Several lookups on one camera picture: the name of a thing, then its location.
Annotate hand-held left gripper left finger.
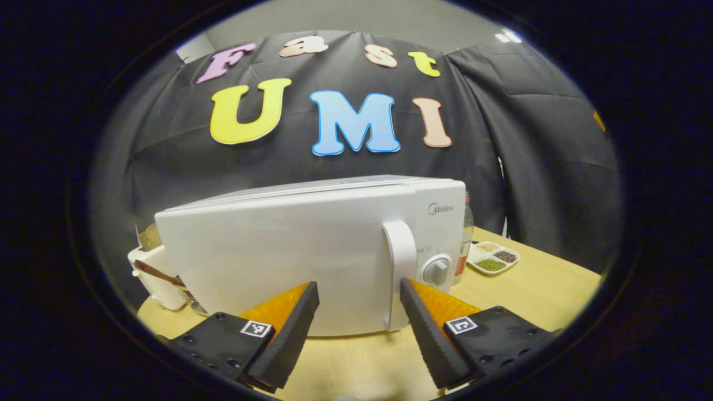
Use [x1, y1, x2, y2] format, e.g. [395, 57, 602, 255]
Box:
[173, 281, 321, 393]

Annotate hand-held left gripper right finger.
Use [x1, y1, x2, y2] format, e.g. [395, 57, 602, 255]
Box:
[400, 277, 558, 390]

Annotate white microwave oven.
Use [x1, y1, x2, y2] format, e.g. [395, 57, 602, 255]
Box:
[154, 175, 467, 338]

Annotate clear drink bottle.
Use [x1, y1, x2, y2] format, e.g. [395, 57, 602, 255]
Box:
[451, 192, 475, 286]

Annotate white divided bean dish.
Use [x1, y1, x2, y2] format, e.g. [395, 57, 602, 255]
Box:
[466, 240, 521, 276]

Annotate wooden spoon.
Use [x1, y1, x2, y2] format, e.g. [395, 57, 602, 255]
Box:
[133, 259, 186, 288]

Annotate white toaster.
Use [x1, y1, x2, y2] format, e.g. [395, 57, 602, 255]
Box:
[128, 244, 188, 311]

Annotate brown bread slice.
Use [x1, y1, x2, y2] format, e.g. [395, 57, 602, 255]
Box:
[138, 223, 163, 253]

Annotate black backdrop cloth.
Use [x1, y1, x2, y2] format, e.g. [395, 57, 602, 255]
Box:
[89, 31, 622, 314]

